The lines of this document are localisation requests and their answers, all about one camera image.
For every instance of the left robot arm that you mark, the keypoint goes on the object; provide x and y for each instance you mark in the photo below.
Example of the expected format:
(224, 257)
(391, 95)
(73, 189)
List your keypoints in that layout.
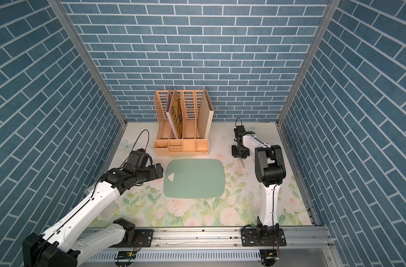
(61, 245)

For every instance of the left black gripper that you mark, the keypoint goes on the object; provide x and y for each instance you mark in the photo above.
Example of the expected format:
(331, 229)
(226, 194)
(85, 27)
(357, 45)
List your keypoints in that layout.
(154, 174)

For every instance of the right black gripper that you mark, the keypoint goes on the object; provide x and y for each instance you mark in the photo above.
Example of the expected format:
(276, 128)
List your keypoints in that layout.
(235, 154)

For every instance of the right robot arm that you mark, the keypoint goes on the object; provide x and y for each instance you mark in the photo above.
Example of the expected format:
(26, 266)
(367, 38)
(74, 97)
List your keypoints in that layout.
(270, 171)

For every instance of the aluminium mounting rail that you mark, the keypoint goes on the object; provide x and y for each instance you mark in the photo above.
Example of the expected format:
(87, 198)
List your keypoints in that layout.
(308, 246)

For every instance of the book in organizer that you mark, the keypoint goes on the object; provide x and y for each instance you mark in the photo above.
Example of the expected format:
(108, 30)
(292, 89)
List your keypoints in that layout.
(174, 114)

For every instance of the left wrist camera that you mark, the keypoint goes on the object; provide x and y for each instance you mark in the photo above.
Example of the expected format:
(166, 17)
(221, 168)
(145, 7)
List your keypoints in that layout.
(138, 159)

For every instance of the wooden file organizer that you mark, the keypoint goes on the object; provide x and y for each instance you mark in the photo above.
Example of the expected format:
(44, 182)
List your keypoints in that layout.
(197, 115)

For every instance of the green cutting board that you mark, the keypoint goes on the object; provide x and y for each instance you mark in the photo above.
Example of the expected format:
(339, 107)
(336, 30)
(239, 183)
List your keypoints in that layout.
(194, 179)

